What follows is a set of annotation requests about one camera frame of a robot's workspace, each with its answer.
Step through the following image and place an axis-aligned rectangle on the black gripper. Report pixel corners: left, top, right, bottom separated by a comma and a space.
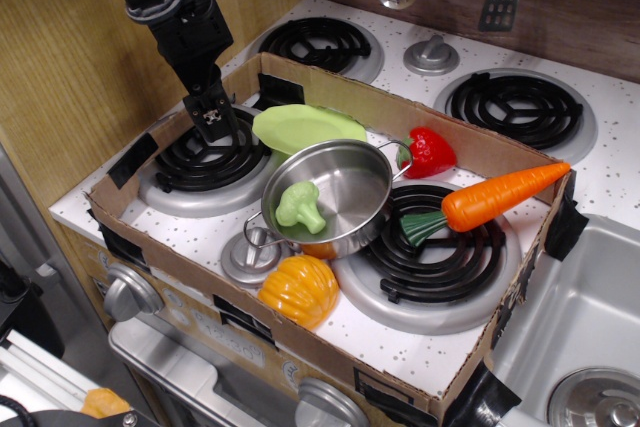
149, 0, 239, 144

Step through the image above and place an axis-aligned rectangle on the orange toy carrot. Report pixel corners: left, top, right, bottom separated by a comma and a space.
399, 162, 571, 247

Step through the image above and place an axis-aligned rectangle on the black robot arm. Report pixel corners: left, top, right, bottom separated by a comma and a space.
124, 0, 240, 144

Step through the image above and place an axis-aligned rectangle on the light green plastic plate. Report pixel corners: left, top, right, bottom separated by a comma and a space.
252, 104, 367, 156

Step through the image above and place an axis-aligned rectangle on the front left black burner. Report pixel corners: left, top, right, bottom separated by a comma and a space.
139, 106, 286, 218

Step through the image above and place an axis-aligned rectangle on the black burner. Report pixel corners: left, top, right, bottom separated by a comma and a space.
434, 68, 598, 164
139, 106, 286, 218
249, 17, 384, 84
331, 181, 522, 335

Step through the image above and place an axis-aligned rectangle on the green toy broccoli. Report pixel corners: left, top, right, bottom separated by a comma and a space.
275, 181, 326, 234

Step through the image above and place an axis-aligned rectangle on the back left black burner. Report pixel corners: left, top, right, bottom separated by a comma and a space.
249, 17, 384, 84

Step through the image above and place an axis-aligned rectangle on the grey front stove knob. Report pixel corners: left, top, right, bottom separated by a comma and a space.
220, 227, 293, 288

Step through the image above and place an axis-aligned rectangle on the grey stove knob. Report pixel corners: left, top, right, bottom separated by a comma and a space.
220, 227, 293, 288
403, 35, 460, 76

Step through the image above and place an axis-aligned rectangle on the stainless steel pot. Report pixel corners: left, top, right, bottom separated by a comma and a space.
243, 139, 410, 259

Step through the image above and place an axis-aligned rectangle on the yellow toy pumpkin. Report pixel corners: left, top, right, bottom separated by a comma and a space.
258, 255, 340, 330

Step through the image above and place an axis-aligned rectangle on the grey oven knob left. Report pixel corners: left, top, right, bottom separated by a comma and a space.
104, 263, 164, 322

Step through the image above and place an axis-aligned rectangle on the grey oven knob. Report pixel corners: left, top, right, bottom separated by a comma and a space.
104, 263, 164, 322
294, 377, 370, 427

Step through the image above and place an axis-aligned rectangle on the red toy strawberry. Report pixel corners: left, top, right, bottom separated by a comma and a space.
396, 126, 457, 179

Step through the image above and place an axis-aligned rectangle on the grey back stove knob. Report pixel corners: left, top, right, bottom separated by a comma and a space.
403, 35, 460, 76

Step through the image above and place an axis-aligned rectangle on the front right black burner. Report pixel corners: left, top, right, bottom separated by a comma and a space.
331, 181, 522, 335

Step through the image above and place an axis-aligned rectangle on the hanging grey spatula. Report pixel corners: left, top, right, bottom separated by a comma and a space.
478, 0, 519, 33

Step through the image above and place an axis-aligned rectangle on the grey oven knob right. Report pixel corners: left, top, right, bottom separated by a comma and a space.
294, 377, 370, 427

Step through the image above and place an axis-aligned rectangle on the orange object bottom left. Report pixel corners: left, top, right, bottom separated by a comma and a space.
80, 387, 131, 419

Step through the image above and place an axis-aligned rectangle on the back right black burner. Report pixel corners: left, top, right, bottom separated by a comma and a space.
434, 68, 598, 164

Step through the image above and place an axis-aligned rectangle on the cardboard fence box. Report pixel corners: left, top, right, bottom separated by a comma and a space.
88, 53, 580, 423

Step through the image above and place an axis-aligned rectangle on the stainless steel sink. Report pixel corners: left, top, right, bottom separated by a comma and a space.
493, 215, 639, 426

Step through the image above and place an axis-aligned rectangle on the silver oven door handle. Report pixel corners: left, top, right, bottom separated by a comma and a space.
109, 318, 296, 426

